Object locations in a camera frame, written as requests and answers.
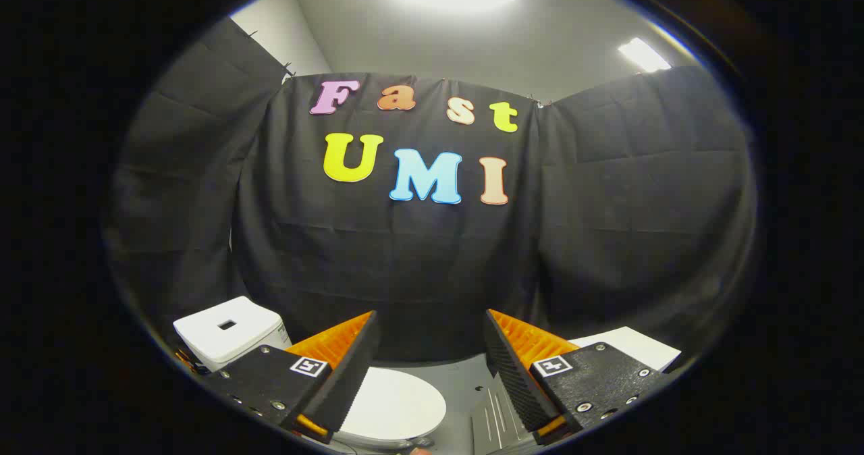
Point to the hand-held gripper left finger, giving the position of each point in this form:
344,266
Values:
347,374

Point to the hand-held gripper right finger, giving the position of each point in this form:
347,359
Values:
516,381

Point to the white toilet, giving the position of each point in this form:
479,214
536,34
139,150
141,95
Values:
223,340

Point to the grey ribbed plastic panel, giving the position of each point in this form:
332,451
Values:
496,421

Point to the white flat board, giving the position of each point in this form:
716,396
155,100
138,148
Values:
634,347

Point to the black backdrop cloth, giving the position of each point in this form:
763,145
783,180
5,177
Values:
418,266

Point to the small ceiling light panel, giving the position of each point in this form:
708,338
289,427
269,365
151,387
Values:
643,55

